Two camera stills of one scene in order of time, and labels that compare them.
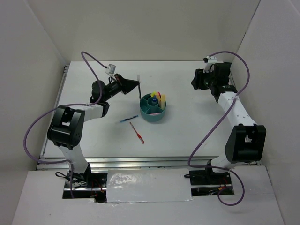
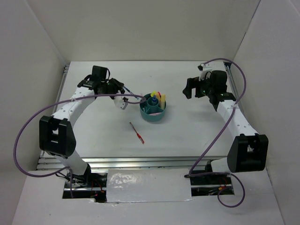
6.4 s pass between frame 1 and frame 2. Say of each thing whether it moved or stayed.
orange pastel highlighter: stayed
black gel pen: moved
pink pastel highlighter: stayed
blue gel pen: moved
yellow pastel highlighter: stayed
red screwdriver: stayed
